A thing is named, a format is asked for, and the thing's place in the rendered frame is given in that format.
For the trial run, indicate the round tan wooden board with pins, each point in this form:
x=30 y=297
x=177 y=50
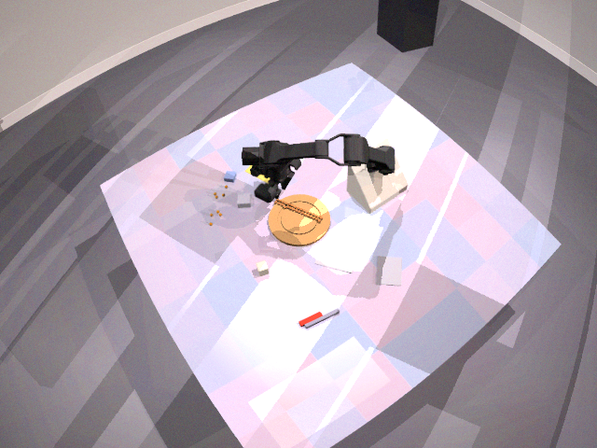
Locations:
x=292 y=228

